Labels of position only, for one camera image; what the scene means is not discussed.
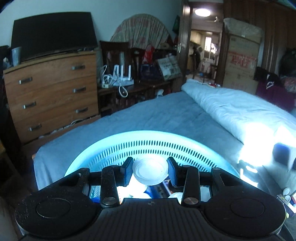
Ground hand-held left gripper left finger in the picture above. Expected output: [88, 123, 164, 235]
[38, 157, 134, 208]

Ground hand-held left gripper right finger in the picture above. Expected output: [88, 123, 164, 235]
[167, 157, 255, 207]

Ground round clear bottle lid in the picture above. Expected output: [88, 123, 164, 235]
[132, 157, 169, 186]

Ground light blue plastic basket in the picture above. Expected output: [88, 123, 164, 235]
[63, 130, 242, 204]

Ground pile of clear plastic lids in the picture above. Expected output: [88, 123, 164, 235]
[282, 187, 293, 202]

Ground low dark wooden table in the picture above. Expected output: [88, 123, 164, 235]
[98, 77, 183, 116]

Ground wooden dresser drawer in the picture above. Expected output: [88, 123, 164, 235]
[14, 96, 100, 143]
[8, 75, 99, 121]
[3, 54, 97, 98]

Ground white duvet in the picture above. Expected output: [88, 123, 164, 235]
[181, 79, 296, 167]

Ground white router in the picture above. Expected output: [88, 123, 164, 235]
[112, 65, 134, 87]

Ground printed paper bag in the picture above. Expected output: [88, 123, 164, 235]
[157, 55, 183, 81]

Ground wooden dresser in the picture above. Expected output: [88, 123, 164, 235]
[3, 50, 101, 145]

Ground dark blue blurred object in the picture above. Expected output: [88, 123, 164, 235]
[273, 143, 290, 168]

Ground red bag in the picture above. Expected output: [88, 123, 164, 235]
[144, 44, 155, 65]

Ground purple white box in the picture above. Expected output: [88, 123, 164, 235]
[276, 193, 296, 217]

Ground dark red garment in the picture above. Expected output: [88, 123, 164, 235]
[255, 72, 296, 112]

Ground large cardboard box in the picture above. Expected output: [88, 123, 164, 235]
[223, 34, 260, 95]

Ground black jacket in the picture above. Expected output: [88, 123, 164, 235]
[255, 67, 281, 90]

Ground dark wooden door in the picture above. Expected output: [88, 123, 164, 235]
[178, 0, 192, 80]

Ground pink pleated cloth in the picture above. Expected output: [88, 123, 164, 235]
[110, 14, 173, 50]

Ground floral cloth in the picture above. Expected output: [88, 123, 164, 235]
[281, 76, 296, 93]

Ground black flat television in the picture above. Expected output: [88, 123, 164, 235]
[11, 12, 99, 62]

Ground grey cup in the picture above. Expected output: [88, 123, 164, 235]
[11, 46, 22, 67]

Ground black bag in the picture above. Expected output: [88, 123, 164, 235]
[280, 47, 296, 77]

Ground plastic-wrapped bundle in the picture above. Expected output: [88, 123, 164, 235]
[223, 18, 265, 43]

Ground round ceiling light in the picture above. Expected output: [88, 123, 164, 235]
[195, 8, 211, 17]

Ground white charger cables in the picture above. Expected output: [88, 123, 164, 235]
[100, 65, 129, 97]

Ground green wall hanging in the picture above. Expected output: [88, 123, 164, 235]
[173, 15, 181, 33]

